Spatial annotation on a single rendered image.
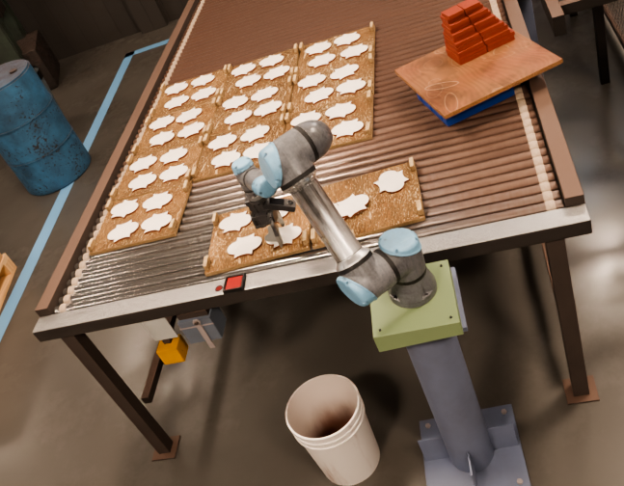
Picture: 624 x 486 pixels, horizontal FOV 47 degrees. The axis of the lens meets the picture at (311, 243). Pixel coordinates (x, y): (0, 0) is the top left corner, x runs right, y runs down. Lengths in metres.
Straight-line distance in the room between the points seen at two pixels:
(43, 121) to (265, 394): 3.20
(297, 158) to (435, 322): 0.63
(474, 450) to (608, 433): 0.51
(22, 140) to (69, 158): 0.39
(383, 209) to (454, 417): 0.77
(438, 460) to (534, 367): 0.57
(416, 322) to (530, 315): 1.26
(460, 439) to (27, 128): 4.16
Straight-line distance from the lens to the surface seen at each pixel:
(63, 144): 5.97
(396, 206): 2.58
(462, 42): 3.06
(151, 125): 3.88
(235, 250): 2.69
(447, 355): 2.37
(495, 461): 2.93
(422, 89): 2.99
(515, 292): 3.46
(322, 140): 2.02
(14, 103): 5.78
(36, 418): 4.18
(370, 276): 2.02
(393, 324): 2.17
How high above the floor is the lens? 2.49
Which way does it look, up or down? 37 degrees down
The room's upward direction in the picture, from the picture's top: 25 degrees counter-clockwise
